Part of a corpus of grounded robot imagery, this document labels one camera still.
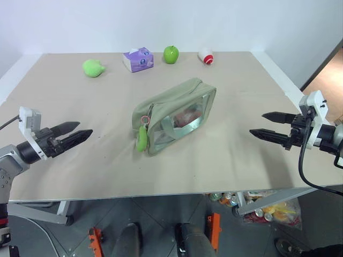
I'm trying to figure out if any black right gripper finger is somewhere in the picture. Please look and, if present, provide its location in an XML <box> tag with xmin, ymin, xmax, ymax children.
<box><xmin>262</xmin><ymin>111</ymin><xmax>297</xmax><ymax>126</ymax></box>
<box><xmin>249</xmin><ymin>128</ymin><xmax>293</xmax><ymax>148</ymax></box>

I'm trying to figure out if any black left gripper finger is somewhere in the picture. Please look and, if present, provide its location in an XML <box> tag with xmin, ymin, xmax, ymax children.
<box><xmin>57</xmin><ymin>129</ymin><xmax>94</xmax><ymax>151</ymax></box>
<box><xmin>50</xmin><ymin>121</ymin><xmax>81</xmax><ymax>136</ymax></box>

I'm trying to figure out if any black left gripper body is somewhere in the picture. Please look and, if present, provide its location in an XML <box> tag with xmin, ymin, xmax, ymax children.
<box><xmin>33</xmin><ymin>127</ymin><xmax>64</xmax><ymax>159</ymax></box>

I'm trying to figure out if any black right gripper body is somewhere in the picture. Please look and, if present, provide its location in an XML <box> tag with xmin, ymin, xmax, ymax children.
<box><xmin>284</xmin><ymin>113</ymin><xmax>315</xmax><ymax>150</ymax></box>

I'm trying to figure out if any green zippered pouch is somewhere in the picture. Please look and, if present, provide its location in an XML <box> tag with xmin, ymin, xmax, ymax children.
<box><xmin>131</xmin><ymin>77</ymin><xmax>217</xmax><ymax>156</ymax></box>

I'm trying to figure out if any brown wooden door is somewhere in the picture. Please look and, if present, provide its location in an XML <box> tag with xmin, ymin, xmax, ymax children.
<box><xmin>299</xmin><ymin>39</ymin><xmax>343</xmax><ymax>124</ymax></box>

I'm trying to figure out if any green plush toy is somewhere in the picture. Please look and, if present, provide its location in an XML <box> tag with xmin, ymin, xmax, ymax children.
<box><xmin>81</xmin><ymin>58</ymin><xmax>107</xmax><ymax>79</ymax></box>

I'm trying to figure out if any green plush zipper charm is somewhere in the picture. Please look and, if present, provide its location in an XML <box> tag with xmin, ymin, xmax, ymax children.
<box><xmin>136</xmin><ymin>115</ymin><xmax>150</xmax><ymax>153</ymax></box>

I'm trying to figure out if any bag of cans and snacks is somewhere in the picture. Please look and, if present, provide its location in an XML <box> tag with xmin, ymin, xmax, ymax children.
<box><xmin>208</xmin><ymin>189</ymin><xmax>302</xmax><ymax>229</ymax></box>

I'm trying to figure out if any white and red cup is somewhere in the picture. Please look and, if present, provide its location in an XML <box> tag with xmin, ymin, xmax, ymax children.
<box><xmin>197</xmin><ymin>47</ymin><xmax>215</xmax><ymax>66</ymax></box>

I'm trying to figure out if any purple tissue box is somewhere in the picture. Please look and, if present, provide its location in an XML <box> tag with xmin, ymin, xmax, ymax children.
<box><xmin>123</xmin><ymin>47</ymin><xmax>155</xmax><ymax>73</ymax></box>

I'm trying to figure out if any orange clamp stand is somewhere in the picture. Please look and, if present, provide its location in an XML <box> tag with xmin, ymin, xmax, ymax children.
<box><xmin>87</xmin><ymin>226</ymin><xmax>105</xmax><ymax>257</ymax></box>
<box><xmin>205</xmin><ymin>213</ymin><xmax>222</xmax><ymax>253</ymax></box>

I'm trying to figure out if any black shoe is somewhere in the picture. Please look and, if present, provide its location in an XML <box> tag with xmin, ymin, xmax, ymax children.
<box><xmin>274</xmin><ymin>237</ymin><xmax>306</xmax><ymax>257</ymax></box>

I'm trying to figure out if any dark rounded robot foot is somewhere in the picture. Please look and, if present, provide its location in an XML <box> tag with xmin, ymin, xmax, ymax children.
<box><xmin>174</xmin><ymin>222</ymin><xmax>218</xmax><ymax>257</ymax></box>
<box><xmin>111</xmin><ymin>222</ymin><xmax>143</xmax><ymax>257</ymax></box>

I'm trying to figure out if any green apple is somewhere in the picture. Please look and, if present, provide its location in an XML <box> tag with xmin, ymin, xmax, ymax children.
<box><xmin>163</xmin><ymin>45</ymin><xmax>180</xmax><ymax>65</ymax></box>

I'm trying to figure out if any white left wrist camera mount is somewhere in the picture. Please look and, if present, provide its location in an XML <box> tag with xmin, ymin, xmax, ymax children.
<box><xmin>18</xmin><ymin>106</ymin><xmax>48</xmax><ymax>161</ymax></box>

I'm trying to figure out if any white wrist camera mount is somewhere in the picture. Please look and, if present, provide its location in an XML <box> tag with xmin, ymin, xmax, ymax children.
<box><xmin>18</xmin><ymin>106</ymin><xmax>48</xmax><ymax>161</ymax></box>
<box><xmin>298</xmin><ymin>90</ymin><xmax>330</xmax><ymax>150</ymax></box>

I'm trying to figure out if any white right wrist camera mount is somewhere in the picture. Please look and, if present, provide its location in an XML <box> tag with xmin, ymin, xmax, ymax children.
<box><xmin>298</xmin><ymin>90</ymin><xmax>330</xmax><ymax>150</ymax></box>

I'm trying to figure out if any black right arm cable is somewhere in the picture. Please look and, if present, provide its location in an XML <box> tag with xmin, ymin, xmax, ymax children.
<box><xmin>298</xmin><ymin>114</ymin><xmax>343</xmax><ymax>195</ymax></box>

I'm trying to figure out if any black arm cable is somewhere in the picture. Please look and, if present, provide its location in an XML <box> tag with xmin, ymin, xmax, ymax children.
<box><xmin>298</xmin><ymin>114</ymin><xmax>343</xmax><ymax>195</ymax></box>
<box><xmin>0</xmin><ymin>114</ymin><xmax>22</xmax><ymax>131</ymax></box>

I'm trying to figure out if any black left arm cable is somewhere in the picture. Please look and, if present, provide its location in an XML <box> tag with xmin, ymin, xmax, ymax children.
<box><xmin>0</xmin><ymin>114</ymin><xmax>22</xmax><ymax>131</ymax></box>

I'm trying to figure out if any white table leg frame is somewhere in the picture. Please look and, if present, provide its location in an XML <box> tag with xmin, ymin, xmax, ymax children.
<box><xmin>7</xmin><ymin>200</ymin><xmax>74</xmax><ymax>226</ymax></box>
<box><xmin>232</xmin><ymin>185</ymin><xmax>322</xmax><ymax>216</ymax></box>

